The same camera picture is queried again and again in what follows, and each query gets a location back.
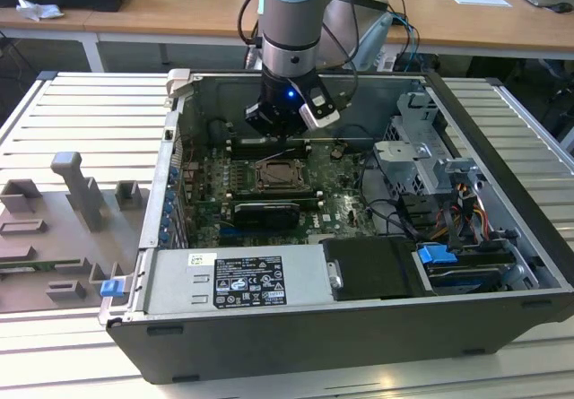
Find grey parts rack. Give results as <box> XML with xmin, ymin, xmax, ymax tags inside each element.
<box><xmin>0</xmin><ymin>150</ymin><xmax>152</xmax><ymax>315</ymax></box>

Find wooden desk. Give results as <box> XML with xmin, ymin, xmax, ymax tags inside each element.
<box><xmin>0</xmin><ymin>0</ymin><xmax>574</xmax><ymax>75</ymax></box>

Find green RAM stick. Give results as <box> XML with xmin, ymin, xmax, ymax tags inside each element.
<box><xmin>0</xmin><ymin>259</ymin><xmax>89</xmax><ymax>271</ymax></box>

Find hard disk in blue carrier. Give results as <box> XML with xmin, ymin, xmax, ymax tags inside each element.
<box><xmin>414</xmin><ymin>244</ymin><xmax>521</xmax><ymax>293</ymax></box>

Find black graphics card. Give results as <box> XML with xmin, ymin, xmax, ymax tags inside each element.
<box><xmin>231</xmin><ymin>201</ymin><xmax>300</xmax><ymax>233</ymax></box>

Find CPU socket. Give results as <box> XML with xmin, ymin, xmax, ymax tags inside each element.
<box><xmin>253</xmin><ymin>159</ymin><xmax>314</xmax><ymax>195</ymax></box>

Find white paper sheet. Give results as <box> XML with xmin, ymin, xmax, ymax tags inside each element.
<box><xmin>449</xmin><ymin>0</ymin><xmax>512</xmax><ymax>8</ymax></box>

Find grey power supply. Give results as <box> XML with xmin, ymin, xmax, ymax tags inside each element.
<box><xmin>142</xmin><ymin>242</ymin><xmax>344</xmax><ymax>317</ymax></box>

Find blue cables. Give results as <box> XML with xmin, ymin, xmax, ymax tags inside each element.
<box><xmin>387</xmin><ymin>8</ymin><xmax>422</xmax><ymax>75</ymax></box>

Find black grey PC case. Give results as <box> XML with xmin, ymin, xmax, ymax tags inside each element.
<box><xmin>99</xmin><ymin>67</ymin><xmax>574</xmax><ymax>385</ymax></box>

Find black RAM slot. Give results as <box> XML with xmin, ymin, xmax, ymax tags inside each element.
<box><xmin>230</xmin><ymin>145</ymin><xmax>310</xmax><ymax>154</ymax></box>
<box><xmin>229</xmin><ymin>187</ymin><xmax>325</xmax><ymax>195</ymax></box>
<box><xmin>230</xmin><ymin>150</ymin><xmax>310</xmax><ymax>159</ymax></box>
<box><xmin>229</xmin><ymin>195</ymin><xmax>325</xmax><ymax>203</ymax></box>
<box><xmin>230</xmin><ymin>141</ymin><xmax>310</xmax><ymax>149</ymax></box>
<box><xmin>230</xmin><ymin>136</ymin><xmax>310</xmax><ymax>144</ymax></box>
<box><xmin>229</xmin><ymin>191</ymin><xmax>325</xmax><ymax>199</ymax></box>

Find black plastic shroud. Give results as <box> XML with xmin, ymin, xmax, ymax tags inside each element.
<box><xmin>321</xmin><ymin>235</ymin><xmax>434</xmax><ymax>302</ymax></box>

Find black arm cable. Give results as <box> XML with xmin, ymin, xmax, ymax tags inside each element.
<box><xmin>236</xmin><ymin>0</ymin><xmax>266</xmax><ymax>50</ymax></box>

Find blue case latch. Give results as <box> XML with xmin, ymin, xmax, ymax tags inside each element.
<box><xmin>100</xmin><ymin>279</ymin><xmax>126</xmax><ymax>300</ymax></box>

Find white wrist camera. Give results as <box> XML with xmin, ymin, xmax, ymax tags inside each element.
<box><xmin>296</xmin><ymin>80</ymin><xmax>345</xmax><ymax>130</ymax></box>

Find metal drive cage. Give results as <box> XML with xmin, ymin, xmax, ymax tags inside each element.
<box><xmin>372</xmin><ymin>90</ymin><xmax>488</xmax><ymax>198</ymax></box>

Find orange yellow wire bundle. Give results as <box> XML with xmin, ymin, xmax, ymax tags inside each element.
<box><xmin>441</xmin><ymin>190</ymin><xmax>492</xmax><ymax>243</ymax></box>

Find metal locking lever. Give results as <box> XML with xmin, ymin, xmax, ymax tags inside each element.
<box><xmin>255</xmin><ymin>148</ymin><xmax>297</xmax><ymax>165</ymax></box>

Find green motherboard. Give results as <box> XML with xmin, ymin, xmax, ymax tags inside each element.
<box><xmin>178</xmin><ymin>138</ymin><xmax>404</xmax><ymax>246</ymax></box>

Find crumpled white paper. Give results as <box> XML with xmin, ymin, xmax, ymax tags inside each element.
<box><xmin>15</xmin><ymin>0</ymin><xmax>65</xmax><ymax>20</ymax></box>

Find grey case latch handle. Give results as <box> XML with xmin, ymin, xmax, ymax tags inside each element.
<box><xmin>164</xmin><ymin>68</ymin><xmax>195</xmax><ymax>100</ymax></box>

